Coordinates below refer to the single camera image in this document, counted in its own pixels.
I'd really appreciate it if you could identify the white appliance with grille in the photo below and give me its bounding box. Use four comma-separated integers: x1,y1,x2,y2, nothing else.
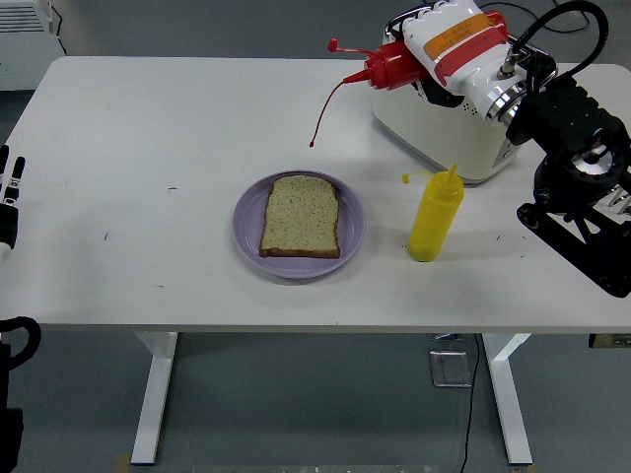
0,0,68,93

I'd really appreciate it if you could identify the table control panel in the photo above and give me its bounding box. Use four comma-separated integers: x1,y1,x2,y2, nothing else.
588,333,631,349

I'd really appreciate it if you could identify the cream and chrome toaster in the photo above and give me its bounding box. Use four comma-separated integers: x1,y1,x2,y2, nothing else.
372,10,559,187

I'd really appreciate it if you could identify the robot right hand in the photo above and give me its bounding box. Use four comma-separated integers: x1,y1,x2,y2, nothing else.
393,0,525,108

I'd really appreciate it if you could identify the black floor cable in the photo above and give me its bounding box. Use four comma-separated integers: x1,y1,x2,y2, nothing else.
460,334,482,473

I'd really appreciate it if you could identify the black appliance cord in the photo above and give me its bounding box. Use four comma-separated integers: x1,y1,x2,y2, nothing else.
48,0,68,56

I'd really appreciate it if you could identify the thin black cable loop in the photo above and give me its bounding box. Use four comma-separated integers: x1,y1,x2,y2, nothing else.
480,0,592,34

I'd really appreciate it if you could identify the yellow squeeze bottle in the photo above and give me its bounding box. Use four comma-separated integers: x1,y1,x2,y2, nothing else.
399,164,465,263

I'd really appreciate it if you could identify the purple plate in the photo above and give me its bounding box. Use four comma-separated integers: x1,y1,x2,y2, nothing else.
232,169,368,281

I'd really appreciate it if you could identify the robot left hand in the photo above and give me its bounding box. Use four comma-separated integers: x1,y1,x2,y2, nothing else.
0,144,27,262

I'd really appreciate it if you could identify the thin red sauce stream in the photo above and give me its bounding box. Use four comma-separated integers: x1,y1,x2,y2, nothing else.
308,78,349,149

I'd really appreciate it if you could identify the red squeeze bottle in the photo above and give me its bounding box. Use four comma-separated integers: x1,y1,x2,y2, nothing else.
328,10,509,94

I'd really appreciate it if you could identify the white table leg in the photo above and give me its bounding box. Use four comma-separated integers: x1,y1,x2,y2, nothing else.
481,333,533,466
130,332,178,466

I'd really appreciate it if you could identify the metal floor plate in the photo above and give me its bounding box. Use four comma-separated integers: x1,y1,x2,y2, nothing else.
429,350,473,389

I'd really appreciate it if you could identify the slice of bread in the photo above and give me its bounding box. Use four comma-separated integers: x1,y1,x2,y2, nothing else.
258,174,342,259

